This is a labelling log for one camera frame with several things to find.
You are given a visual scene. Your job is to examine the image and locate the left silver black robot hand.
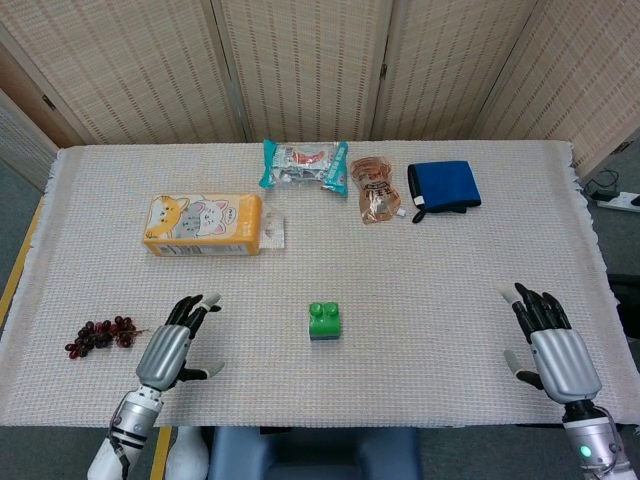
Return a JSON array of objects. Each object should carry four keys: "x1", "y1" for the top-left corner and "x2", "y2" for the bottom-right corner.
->
[{"x1": 135, "y1": 292, "x2": 225, "y2": 392}]

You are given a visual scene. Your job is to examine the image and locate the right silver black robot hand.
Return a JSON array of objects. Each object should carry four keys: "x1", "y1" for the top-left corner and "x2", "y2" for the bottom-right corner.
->
[{"x1": 496, "y1": 282, "x2": 603, "y2": 404}]

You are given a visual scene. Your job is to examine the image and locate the green toy brick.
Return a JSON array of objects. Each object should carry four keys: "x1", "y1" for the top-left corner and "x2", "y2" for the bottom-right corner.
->
[{"x1": 307, "y1": 301, "x2": 343, "y2": 341}]

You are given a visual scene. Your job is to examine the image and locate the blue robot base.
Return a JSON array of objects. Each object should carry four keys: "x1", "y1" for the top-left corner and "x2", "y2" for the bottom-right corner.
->
[{"x1": 207, "y1": 425, "x2": 424, "y2": 480}]

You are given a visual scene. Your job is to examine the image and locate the dark red grape bunch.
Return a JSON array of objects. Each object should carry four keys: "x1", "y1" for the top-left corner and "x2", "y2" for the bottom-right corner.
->
[{"x1": 64, "y1": 315, "x2": 151, "y2": 360}]

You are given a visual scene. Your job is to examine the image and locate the white robot torso column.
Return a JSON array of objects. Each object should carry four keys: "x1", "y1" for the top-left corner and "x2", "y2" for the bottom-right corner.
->
[{"x1": 167, "y1": 424, "x2": 210, "y2": 480}]

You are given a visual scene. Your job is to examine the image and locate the yellow cat tissue pack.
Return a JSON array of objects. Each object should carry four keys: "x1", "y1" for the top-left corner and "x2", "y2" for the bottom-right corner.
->
[{"x1": 142, "y1": 193, "x2": 287, "y2": 260}]

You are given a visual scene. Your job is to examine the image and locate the white power strip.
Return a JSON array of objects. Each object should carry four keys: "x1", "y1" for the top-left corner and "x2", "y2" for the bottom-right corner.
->
[{"x1": 597, "y1": 191, "x2": 640, "y2": 214}]

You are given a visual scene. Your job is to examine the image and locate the white woven tablecloth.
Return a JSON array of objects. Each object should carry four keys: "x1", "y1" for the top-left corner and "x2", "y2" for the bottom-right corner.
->
[{"x1": 0, "y1": 139, "x2": 640, "y2": 431}]

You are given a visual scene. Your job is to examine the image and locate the blue black cloth mitt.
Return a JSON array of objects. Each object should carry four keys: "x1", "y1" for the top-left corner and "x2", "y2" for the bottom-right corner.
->
[{"x1": 406, "y1": 160, "x2": 483, "y2": 224}]

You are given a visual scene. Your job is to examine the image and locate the teal snack packet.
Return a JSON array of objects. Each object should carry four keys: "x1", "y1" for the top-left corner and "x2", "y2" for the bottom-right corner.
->
[{"x1": 258, "y1": 139, "x2": 350, "y2": 198}]

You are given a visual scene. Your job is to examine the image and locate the brown drink pouch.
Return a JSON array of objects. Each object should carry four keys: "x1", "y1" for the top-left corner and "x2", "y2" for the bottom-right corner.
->
[{"x1": 349, "y1": 155, "x2": 407, "y2": 226}]

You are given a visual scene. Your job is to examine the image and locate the beige woven screen panel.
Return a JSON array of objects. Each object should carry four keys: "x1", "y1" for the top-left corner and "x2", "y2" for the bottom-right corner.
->
[
  {"x1": 370, "y1": 0, "x2": 554, "y2": 142},
  {"x1": 0, "y1": 0, "x2": 249, "y2": 146},
  {"x1": 212, "y1": 0, "x2": 399, "y2": 144},
  {"x1": 472, "y1": 0, "x2": 640, "y2": 174}
]

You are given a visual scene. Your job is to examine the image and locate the black power adapter with cable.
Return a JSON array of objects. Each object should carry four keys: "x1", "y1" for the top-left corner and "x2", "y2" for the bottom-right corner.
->
[{"x1": 583, "y1": 169, "x2": 622, "y2": 202}]

